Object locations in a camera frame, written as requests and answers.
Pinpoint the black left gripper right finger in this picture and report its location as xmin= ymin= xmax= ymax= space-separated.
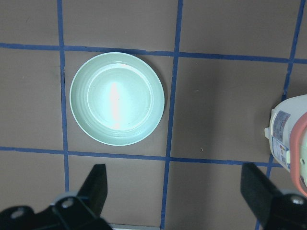
xmin=240 ymin=163 xmax=307 ymax=230

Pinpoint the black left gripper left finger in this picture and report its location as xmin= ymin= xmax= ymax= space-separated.
xmin=0 ymin=164 xmax=112 ymax=230

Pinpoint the white pink rice cooker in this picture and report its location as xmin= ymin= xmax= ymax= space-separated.
xmin=264 ymin=95 xmax=307 ymax=196

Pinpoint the light green round plate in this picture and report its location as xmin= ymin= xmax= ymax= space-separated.
xmin=69 ymin=52 xmax=165 ymax=146

